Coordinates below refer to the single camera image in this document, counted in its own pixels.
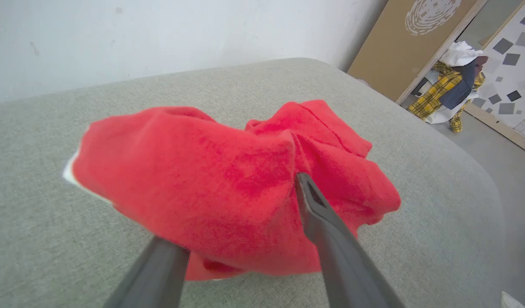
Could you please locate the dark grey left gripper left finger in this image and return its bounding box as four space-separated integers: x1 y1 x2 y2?
103 235 191 308

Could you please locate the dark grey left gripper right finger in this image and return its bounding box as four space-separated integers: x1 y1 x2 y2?
295 172 406 308

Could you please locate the red basketball shorts white stripe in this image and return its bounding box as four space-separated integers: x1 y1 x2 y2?
63 100 402 281

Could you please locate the dark blue garment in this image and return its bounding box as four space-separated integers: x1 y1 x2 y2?
439 60 482 110

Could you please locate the white garment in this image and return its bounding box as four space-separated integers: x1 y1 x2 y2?
439 41 485 68

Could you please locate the yellow plaid shirt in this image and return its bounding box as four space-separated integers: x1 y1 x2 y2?
407 61 486 133

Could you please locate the grey fabric sofa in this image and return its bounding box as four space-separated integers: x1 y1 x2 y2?
0 58 509 308

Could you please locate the brown board with white print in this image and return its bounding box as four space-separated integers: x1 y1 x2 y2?
347 0 488 104

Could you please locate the white panel with grey squares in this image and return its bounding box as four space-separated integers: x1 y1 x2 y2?
471 0 525 144

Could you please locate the light wooden frame beam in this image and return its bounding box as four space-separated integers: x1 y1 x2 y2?
463 102 525 157

